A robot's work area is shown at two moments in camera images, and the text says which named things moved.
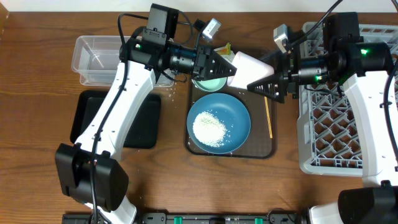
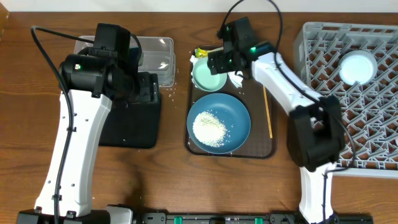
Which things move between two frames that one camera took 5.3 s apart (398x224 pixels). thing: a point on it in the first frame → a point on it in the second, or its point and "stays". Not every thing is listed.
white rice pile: [208, 129] stays
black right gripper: [290, 70] → [221, 63]
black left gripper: [203, 61] → [148, 89]
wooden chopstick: [268, 117] stays
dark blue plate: [218, 123] stays
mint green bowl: [211, 84] stays
